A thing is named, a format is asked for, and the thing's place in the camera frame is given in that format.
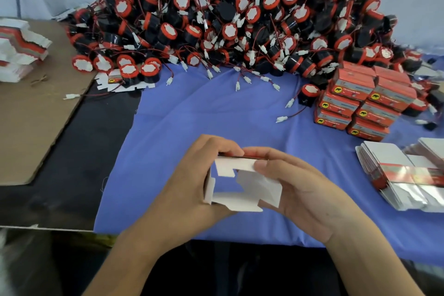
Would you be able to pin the person's right hand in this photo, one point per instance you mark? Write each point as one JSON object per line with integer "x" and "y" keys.
{"x": 316, "y": 195}

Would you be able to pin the blue cloth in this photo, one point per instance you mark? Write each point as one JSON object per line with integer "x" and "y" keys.
{"x": 173, "y": 126}

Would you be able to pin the pile of black red buzzers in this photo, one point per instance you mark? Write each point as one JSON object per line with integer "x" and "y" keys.
{"x": 236, "y": 15}

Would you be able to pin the person's left forearm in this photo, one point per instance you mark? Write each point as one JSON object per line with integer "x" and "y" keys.
{"x": 128, "y": 275}

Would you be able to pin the rubber band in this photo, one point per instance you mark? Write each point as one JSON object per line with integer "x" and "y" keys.
{"x": 39, "y": 79}

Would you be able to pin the person's left hand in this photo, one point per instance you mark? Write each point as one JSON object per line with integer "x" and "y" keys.
{"x": 177, "y": 202}

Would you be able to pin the single red black buzzer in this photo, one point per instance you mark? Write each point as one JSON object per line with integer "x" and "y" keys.
{"x": 310, "y": 91}

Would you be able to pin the stack of paper boxes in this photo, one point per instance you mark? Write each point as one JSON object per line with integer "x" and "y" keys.
{"x": 402, "y": 174}
{"x": 21, "y": 49}

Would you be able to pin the orange white paper box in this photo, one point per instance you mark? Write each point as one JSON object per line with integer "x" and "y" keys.
{"x": 250, "y": 188}
{"x": 368, "y": 131}
{"x": 333, "y": 121}
{"x": 331, "y": 126}
{"x": 378, "y": 113}
{"x": 359, "y": 67}
{"x": 393, "y": 93}
{"x": 336, "y": 115}
{"x": 354, "y": 83}
{"x": 340, "y": 103}
{"x": 393, "y": 74}

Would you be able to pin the brown cardboard sheet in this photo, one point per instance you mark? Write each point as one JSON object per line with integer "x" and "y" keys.
{"x": 35, "y": 126}

